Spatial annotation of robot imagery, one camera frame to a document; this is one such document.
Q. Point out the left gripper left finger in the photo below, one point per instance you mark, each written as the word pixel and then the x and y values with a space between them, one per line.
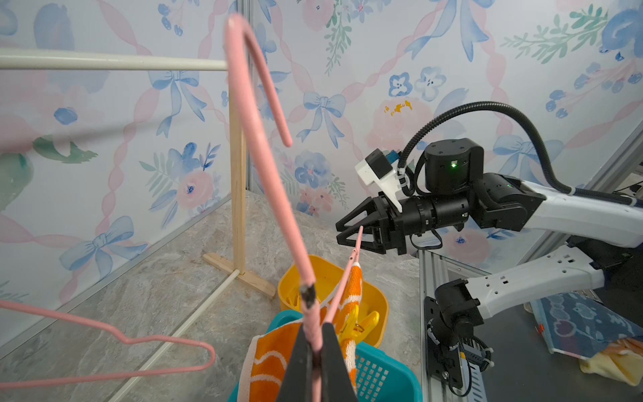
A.
pixel 297 382

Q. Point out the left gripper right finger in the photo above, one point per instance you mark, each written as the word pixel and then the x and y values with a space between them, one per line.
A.
pixel 336 385

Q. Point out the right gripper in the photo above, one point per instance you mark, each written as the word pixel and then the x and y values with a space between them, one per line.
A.
pixel 418 222

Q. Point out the orange patterned towel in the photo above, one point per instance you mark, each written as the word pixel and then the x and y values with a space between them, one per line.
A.
pixel 347 293

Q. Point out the yellow clothespin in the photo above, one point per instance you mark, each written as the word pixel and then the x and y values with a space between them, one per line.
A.
pixel 355 330

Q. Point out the pink hanger with orange towel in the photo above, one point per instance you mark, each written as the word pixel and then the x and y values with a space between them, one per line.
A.
pixel 241 43

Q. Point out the wooden hanger rack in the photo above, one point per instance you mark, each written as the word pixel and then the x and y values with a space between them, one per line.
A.
pixel 14 59

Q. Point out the teal plastic basket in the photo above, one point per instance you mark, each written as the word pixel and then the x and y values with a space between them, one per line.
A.
pixel 378 377

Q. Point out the yellow plastic tray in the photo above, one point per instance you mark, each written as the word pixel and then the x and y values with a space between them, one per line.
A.
pixel 328 276

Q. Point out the folded blue patterned cloth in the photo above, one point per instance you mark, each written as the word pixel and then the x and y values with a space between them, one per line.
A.
pixel 580 327

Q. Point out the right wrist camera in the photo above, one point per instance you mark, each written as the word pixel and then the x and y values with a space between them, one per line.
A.
pixel 379 169

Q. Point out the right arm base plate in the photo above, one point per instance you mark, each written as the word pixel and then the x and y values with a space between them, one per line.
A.
pixel 452 349

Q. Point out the right aluminium corner post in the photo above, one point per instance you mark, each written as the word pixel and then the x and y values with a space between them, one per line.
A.
pixel 590 213

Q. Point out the yellow cloth outside enclosure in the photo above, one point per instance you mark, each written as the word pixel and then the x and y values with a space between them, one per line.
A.
pixel 621 361

